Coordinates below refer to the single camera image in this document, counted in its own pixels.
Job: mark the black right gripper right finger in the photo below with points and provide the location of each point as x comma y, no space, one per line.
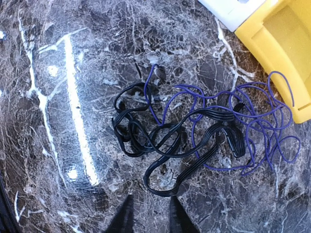
179,219

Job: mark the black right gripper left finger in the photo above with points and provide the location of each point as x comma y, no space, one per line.
123,220

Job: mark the right yellow plastic bin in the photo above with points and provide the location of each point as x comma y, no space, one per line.
278,35

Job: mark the white plastic bin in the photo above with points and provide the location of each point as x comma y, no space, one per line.
232,13

